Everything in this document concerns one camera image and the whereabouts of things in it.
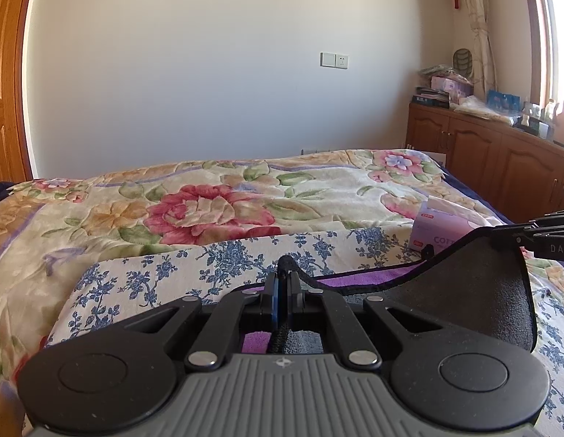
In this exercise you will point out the group of small bottles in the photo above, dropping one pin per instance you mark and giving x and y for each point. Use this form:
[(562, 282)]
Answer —
[(544, 120)]

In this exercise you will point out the white wall socket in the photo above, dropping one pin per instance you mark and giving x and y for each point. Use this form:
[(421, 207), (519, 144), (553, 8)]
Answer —
[(341, 61)]

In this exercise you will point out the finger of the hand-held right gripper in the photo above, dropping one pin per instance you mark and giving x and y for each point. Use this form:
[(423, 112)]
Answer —
[(514, 236)]

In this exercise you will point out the pink box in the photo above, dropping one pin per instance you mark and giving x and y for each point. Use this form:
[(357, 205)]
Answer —
[(450, 87)]

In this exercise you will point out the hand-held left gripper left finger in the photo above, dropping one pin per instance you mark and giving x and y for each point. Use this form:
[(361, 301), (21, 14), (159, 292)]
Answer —
[(274, 298)]

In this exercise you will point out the white wall switch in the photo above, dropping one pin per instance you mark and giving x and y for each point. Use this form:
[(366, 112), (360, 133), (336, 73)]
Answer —
[(327, 59)]

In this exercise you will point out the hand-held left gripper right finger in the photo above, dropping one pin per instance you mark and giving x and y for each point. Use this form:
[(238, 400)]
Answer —
[(292, 298)]

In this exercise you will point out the window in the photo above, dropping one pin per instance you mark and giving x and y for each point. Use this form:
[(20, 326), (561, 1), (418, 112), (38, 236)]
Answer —
[(555, 32)]

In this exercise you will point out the dark flat box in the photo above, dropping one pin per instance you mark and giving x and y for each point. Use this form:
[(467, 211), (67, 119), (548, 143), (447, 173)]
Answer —
[(430, 99)]

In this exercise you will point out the pink tissue pack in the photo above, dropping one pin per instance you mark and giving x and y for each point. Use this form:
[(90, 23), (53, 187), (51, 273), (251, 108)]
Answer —
[(434, 228)]

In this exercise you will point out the cream plastic bag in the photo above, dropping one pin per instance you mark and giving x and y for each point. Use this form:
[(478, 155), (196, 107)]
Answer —
[(480, 110)]

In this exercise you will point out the wooden wardrobe door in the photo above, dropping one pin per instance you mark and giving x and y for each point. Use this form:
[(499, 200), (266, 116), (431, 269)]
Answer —
[(6, 77)]

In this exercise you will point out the wooden cabinet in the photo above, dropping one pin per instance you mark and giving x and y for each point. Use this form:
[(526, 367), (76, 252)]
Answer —
[(491, 159)]

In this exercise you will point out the patterned cream curtain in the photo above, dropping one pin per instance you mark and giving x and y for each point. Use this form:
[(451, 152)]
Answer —
[(480, 22)]

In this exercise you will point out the woven hand fan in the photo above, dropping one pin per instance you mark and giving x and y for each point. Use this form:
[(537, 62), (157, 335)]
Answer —
[(463, 61)]

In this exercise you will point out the blue package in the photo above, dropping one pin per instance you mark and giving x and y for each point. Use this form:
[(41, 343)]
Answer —
[(503, 101)]

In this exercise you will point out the pink floral blanket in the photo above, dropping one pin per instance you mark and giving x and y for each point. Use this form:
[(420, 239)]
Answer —
[(209, 209)]

